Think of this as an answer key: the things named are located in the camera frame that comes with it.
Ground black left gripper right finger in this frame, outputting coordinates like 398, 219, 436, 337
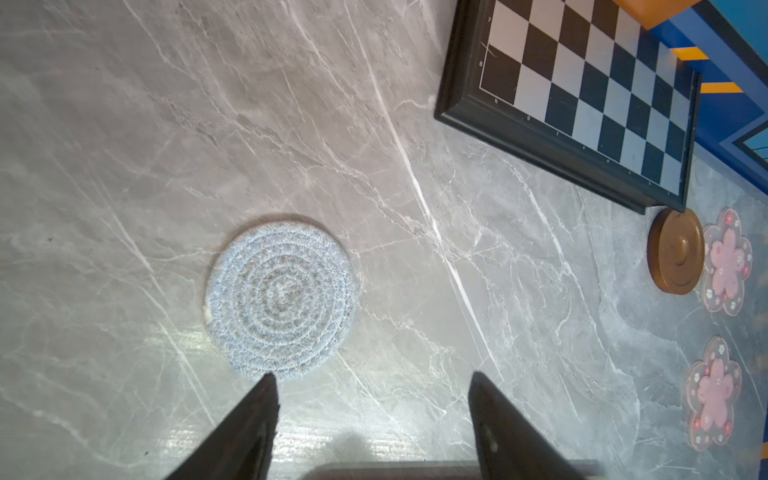
468, 371, 584, 479

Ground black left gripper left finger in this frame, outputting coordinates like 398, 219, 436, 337
168, 373, 279, 479

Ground light blue woven coaster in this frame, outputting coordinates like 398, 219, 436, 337
203, 220, 358, 381

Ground pink flower coaster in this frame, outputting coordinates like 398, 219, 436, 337
684, 336, 743, 452
701, 207, 753, 316

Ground brown wooden round coaster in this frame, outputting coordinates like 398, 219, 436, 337
647, 208, 705, 295

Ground beige serving tray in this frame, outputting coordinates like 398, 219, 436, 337
302, 457, 606, 479

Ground black white chessboard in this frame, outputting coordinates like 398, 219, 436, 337
435, 0, 702, 213

